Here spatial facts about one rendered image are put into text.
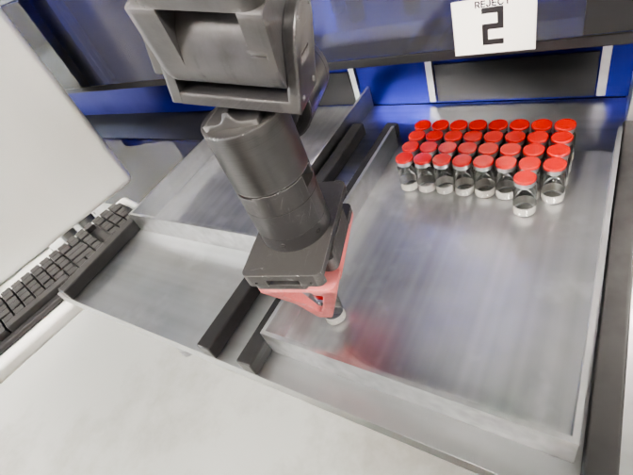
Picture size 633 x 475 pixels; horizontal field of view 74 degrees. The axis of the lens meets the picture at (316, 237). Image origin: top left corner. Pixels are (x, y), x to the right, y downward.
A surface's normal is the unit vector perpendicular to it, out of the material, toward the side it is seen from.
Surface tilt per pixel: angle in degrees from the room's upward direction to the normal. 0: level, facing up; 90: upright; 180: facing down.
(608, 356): 0
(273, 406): 0
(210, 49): 86
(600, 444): 0
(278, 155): 91
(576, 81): 90
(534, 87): 90
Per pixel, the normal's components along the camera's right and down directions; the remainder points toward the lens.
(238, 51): -0.24, 0.69
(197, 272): -0.31, -0.68
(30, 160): 0.73, 0.27
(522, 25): -0.45, 0.72
